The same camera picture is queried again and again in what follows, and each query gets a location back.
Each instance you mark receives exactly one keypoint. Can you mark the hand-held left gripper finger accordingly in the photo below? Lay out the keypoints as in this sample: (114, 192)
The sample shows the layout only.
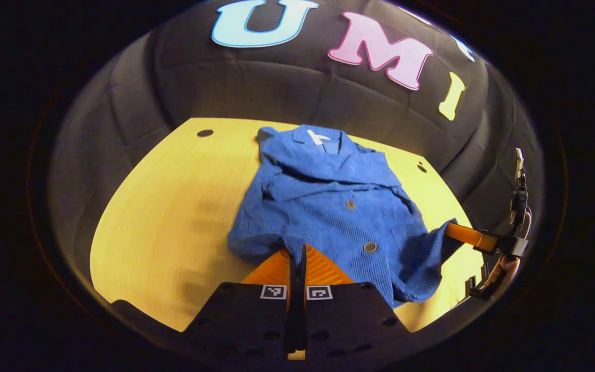
(291, 320)
(301, 320)

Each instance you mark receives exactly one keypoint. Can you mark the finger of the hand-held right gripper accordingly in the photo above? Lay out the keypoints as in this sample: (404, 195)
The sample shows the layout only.
(470, 236)

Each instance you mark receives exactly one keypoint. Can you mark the blue button jacket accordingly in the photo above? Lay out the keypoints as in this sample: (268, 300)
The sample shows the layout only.
(328, 206)

